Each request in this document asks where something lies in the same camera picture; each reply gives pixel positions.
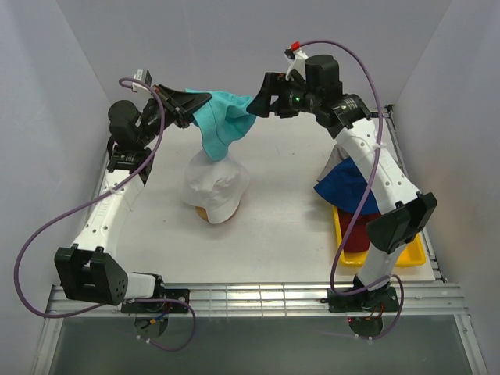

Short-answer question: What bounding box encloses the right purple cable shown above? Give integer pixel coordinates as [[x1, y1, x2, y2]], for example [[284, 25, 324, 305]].
[[298, 38, 403, 341]]

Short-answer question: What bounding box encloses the grey cap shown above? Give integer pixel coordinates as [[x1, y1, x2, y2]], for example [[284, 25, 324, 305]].
[[316, 145, 350, 183]]

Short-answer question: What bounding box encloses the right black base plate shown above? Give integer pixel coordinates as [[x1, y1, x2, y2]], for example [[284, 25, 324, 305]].
[[320, 287, 399, 313]]

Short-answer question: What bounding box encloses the white bucket hat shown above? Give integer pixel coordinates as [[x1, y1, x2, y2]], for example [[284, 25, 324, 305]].
[[180, 150, 250, 211]]

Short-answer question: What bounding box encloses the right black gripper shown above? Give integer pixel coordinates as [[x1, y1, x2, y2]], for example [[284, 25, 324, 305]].
[[245, 73, 320, 119]]

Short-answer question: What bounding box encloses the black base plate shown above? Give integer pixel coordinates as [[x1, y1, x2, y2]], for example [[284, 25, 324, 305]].
[[120, 288, 191, 315], [320, 287, 399, 313]]

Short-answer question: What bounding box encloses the yellow plastic tray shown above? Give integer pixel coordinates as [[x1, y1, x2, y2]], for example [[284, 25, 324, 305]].
[[333, 206, 427, 267]]

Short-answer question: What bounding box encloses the blue bucket hat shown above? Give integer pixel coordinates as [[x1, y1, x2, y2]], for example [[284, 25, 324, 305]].
[[314, 158, 367, 213]]

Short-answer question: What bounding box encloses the purple cable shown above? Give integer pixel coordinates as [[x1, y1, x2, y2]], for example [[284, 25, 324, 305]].
[[298, 38, 403, 341], [14, 77, 196, 352]]

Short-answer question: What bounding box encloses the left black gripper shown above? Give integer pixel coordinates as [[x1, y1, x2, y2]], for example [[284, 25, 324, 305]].
[[137, 84, 212, 148]]

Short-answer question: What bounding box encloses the aluminium front rail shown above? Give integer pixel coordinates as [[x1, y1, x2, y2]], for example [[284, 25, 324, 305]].
[[42, 283, 470, 320]]

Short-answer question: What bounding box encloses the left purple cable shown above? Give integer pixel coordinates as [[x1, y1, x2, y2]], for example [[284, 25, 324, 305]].
[[14, 77, 196, 352]]

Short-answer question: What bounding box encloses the wooden hat stand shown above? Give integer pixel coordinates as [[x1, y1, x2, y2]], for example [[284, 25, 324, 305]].
[[195, 205, 240, 225]]

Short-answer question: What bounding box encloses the dark red hat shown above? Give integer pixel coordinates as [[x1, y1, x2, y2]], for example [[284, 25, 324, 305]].
[[337, 209, 380, 254]]

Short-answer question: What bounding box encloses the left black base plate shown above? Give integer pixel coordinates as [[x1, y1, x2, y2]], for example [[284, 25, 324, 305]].
[[120, 288, 191, 315]]

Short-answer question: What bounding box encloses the teal bucket hat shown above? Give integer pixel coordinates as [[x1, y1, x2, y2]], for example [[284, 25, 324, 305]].
[[194, 91, 256, 161]]

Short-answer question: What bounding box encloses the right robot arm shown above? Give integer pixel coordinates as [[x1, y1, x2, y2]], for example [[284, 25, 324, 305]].
[[247, 55, 437, 310]]

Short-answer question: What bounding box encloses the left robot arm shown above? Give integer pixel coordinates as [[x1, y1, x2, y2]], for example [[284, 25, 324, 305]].
[[55, 84, 212, 313]]

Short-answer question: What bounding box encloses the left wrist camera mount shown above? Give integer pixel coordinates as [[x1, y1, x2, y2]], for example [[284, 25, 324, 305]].
[[131, 69, 152, 95]]

